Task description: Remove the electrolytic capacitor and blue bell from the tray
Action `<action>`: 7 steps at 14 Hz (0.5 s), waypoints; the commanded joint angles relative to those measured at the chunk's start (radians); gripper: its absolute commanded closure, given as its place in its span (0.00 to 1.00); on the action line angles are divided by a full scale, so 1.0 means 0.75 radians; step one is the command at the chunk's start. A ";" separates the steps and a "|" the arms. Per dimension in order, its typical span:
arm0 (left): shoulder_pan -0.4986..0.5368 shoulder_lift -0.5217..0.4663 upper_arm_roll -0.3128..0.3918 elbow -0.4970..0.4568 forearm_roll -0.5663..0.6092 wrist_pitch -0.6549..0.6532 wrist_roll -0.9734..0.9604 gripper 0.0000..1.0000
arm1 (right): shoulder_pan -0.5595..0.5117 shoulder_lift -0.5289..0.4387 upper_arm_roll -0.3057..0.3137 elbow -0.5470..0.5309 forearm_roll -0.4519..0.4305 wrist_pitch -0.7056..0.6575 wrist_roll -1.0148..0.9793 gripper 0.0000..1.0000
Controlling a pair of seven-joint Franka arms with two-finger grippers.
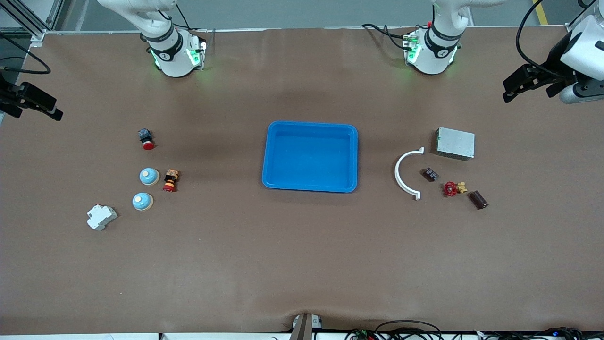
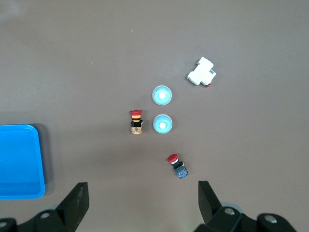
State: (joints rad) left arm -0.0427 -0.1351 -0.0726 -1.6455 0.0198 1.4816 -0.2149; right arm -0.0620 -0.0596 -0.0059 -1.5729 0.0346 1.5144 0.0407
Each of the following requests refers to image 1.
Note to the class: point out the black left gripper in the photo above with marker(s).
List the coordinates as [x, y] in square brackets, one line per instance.
[556, 60]

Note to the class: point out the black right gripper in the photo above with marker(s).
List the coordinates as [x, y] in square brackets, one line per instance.
[10, 97]

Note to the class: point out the dark brown capacitor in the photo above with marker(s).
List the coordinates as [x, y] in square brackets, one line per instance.
[478, 199]

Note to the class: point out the light blue call bell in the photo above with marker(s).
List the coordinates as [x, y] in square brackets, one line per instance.
[142, 201]
[149, 176]

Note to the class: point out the black printed capacitor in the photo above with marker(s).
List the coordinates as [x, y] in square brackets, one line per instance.
[430, 174]

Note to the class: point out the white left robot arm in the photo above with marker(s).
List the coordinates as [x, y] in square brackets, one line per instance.
[432, 52]

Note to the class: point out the grey metal box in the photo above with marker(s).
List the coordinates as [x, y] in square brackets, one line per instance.
[455, 143]

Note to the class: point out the white circuit breaker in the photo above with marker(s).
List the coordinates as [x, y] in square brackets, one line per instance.
[100, 217]

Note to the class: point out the red orange push button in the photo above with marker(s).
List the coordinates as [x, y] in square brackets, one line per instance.
[170, 181]

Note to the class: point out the white curved pipe clamp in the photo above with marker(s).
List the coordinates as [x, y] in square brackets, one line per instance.
[398, 172]

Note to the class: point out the blue plastic tray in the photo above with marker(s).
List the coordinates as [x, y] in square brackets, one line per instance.
[311, 158]

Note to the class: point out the aluminium frame profile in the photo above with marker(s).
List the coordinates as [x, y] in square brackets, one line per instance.
[33, 28]

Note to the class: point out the red button black switch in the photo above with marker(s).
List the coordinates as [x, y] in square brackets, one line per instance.
[146, 138]

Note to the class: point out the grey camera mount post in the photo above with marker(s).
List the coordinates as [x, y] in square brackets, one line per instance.
[304, 328]

